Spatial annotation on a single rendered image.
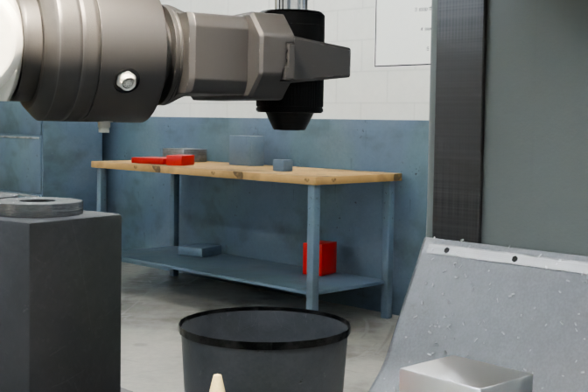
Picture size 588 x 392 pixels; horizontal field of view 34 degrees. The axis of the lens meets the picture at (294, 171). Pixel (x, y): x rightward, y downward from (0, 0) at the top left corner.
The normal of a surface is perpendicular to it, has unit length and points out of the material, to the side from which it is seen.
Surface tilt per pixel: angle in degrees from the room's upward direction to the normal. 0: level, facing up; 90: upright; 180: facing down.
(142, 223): 90
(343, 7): 90
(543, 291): 63
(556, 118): 90
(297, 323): 87
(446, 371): 0
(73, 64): 106
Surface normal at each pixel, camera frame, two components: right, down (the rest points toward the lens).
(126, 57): 0.49, 0.19
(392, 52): -0.71, 0.03
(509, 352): -0.64, -0.42
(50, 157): 0.71, 0.05
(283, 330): -0.22, -0.02
